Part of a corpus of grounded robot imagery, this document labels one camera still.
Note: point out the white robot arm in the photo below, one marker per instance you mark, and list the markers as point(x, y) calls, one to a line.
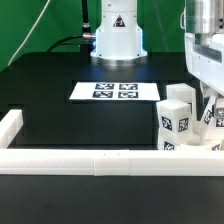
point(119, 39)

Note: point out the white sheet with markers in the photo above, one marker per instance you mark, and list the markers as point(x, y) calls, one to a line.
point(115, 91)

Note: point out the white round stool seat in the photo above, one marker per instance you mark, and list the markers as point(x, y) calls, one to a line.
point(190, 145)

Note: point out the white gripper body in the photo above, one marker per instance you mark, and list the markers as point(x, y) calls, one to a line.
point(206, 62)

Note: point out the white U-shaped fence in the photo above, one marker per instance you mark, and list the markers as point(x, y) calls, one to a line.
point(101, 162)

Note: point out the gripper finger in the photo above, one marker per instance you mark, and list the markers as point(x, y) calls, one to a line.
point(209, 94)

